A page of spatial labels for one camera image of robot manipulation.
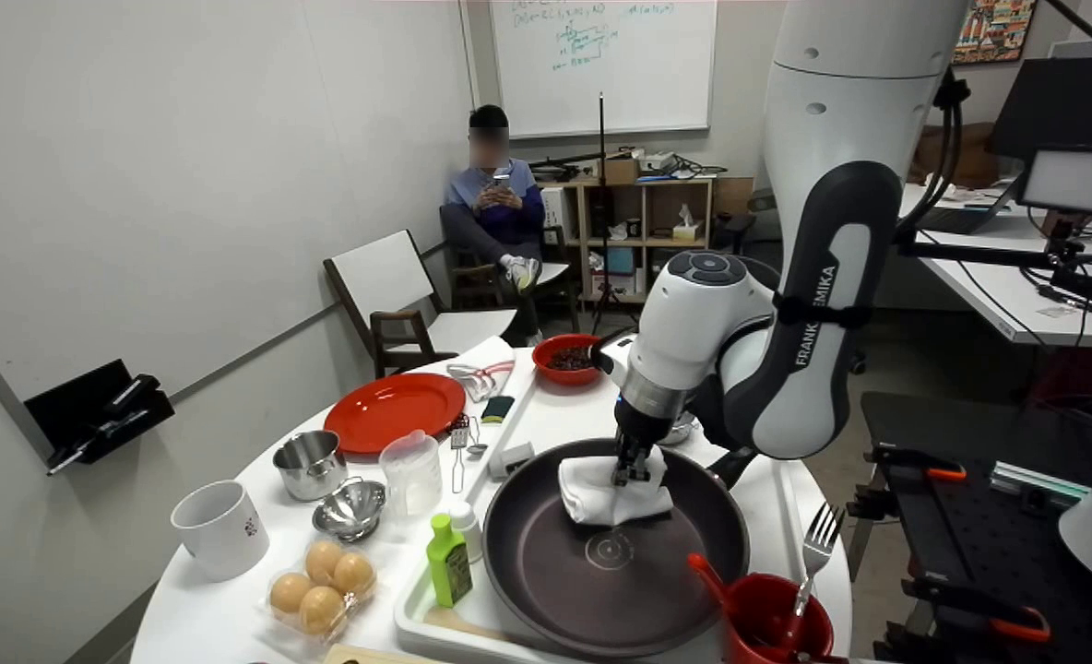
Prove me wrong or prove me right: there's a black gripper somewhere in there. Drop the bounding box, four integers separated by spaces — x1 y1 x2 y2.
613 399 672 489

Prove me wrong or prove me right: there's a dark frying pan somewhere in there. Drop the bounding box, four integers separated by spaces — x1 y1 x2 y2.
478 434 761 659

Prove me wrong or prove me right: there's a red striped white towel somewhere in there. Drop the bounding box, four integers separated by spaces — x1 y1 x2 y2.
447 355 523 399

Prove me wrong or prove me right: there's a white tray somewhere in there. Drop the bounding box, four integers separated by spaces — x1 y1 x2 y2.
389 348 807 664

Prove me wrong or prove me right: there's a red spatula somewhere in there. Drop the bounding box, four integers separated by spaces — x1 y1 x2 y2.
684 548 761 629

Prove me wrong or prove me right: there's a red bowl of beans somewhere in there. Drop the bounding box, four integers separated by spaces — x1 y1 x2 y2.
528 328 614 391

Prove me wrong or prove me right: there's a dark green sponge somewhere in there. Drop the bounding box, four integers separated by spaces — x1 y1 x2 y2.
478 391 520 427

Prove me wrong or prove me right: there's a silver fork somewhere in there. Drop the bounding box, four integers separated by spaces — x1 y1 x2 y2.
779 499 849 649

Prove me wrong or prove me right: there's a red utensil mug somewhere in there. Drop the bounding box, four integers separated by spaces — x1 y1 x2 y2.
723 566 838 664

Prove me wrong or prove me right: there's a green bottle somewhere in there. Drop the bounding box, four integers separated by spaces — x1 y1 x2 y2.
424 499 488 611

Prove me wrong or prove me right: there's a clear plastic cup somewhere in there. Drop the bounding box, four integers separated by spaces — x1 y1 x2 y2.
376 427 447 525

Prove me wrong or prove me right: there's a red plate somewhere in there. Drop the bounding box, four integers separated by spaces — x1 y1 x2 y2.
322 373 468 462

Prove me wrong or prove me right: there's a steel strainer bowl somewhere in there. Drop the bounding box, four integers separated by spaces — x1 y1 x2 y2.
311 474 389 548

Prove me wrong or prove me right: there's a thin black stand pole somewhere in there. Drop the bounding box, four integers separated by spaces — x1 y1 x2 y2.
592 87 613 311

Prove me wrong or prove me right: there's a brown egg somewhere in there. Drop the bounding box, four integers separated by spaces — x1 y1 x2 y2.
297 582 346 638
330 548 381 601
302 536 350 585
264 566 318 621

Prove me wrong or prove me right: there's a seated person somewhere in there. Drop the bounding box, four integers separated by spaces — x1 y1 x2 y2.
434 103 550 292

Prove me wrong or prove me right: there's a dark wooden chair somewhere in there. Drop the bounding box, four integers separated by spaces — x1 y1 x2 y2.
322 228 523 378

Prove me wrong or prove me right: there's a steel measuring cup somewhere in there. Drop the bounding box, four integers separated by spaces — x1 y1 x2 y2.
270 427 350 505

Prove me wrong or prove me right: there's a black cart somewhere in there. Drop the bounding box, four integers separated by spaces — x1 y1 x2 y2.
855 388 1092 664

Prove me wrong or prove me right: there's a clear egg bag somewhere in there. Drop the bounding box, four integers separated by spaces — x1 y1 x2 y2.
254 536 383 655

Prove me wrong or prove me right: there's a white mug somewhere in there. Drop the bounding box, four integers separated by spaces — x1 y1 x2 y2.
164 474 272 582

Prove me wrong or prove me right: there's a white office desk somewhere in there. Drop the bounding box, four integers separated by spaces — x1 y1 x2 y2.
900 170 1092 355

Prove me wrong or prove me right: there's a brown cardboard box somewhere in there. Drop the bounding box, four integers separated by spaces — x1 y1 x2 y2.
912 121 1000 191

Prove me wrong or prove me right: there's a bright laptop screen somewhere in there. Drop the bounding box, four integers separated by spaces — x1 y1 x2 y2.
1016 148 1092 217

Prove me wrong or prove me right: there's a black monitor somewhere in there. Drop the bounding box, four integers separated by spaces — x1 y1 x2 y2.
986 51 1092 163

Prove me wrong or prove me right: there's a colourful framed poster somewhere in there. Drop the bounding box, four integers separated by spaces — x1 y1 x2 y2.
949 0 1039 66

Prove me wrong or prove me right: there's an orange handled clamp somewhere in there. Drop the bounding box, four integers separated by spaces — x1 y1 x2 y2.
907 566 1053 649
864 437 975 489

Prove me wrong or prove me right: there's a wall whiteboard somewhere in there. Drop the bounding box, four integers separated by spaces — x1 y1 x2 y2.
482 0 723 140

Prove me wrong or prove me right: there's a black wall holder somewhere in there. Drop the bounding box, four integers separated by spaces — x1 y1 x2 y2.
22 356 177 479

